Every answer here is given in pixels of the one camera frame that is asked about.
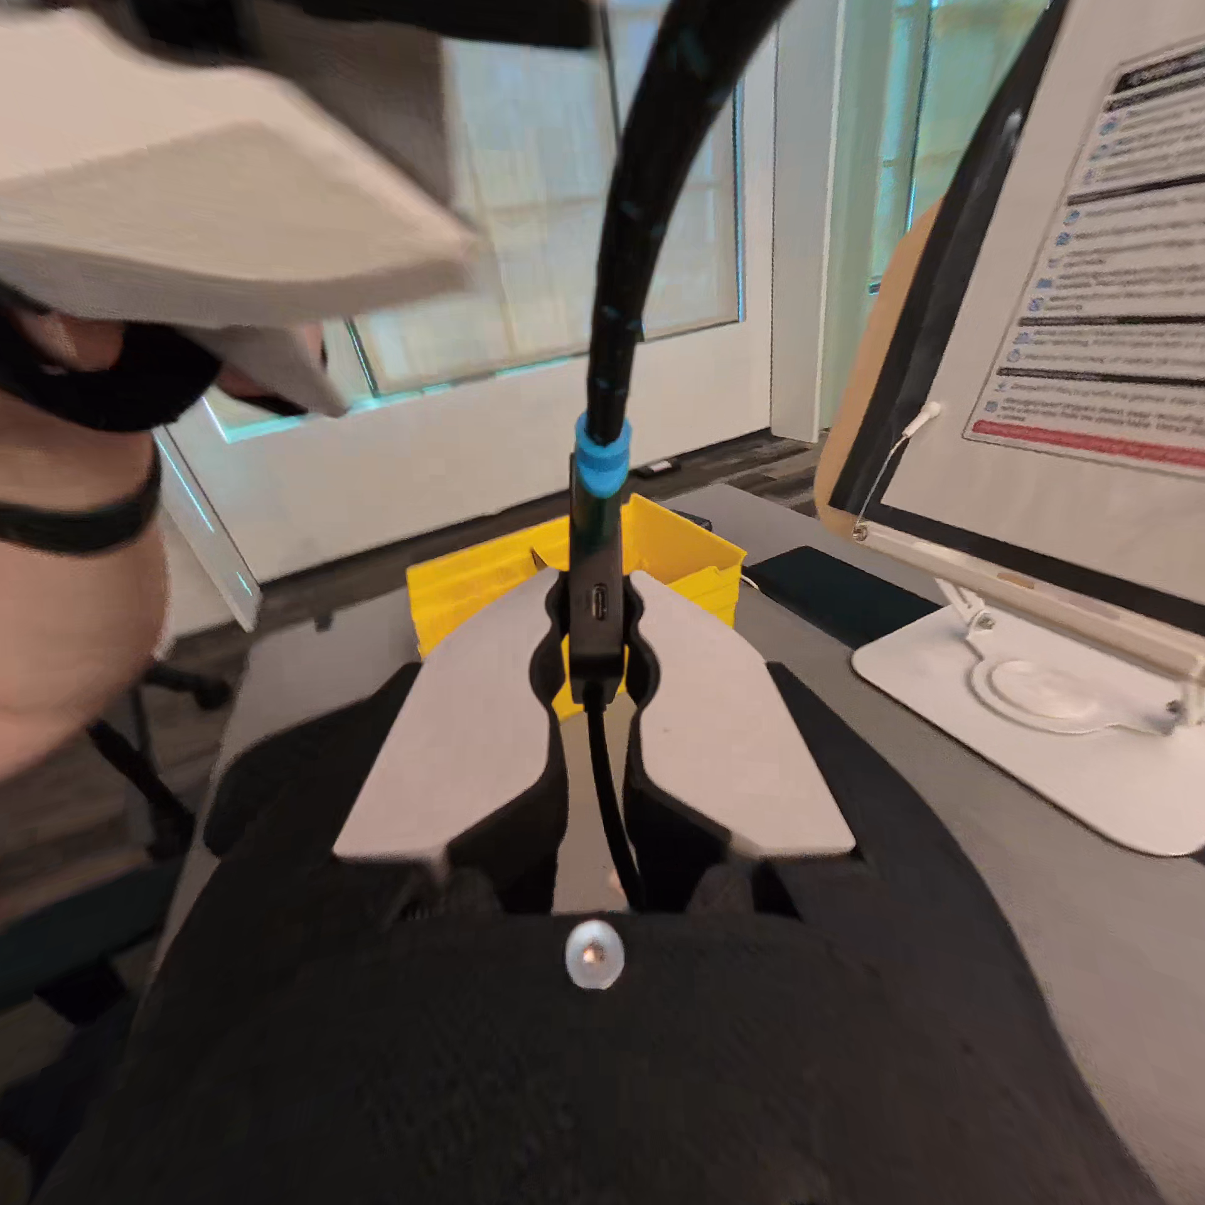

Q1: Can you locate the yellow plastic bin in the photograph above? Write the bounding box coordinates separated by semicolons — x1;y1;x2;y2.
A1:
406;492;747;722

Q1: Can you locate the black office chair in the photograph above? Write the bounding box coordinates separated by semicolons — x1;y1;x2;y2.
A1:
0;659;235;1038

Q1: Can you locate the instruction sheet in clear holder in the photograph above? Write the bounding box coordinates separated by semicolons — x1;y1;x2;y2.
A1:
875;0;1205;604

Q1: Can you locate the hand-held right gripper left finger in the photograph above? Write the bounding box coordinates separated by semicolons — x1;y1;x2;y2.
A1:
331;567;572;865

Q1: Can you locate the black adapter hub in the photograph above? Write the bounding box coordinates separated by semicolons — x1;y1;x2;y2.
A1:
562;527;629;706

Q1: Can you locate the black usb-c cable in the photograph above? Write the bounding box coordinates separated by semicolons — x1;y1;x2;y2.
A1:
582;692;648;913

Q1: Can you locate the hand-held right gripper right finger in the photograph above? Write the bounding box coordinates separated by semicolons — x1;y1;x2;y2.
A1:
622;567;859;863

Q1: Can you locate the black braided hdmi cable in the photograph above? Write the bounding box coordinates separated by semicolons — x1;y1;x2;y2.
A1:
566;0;796;571

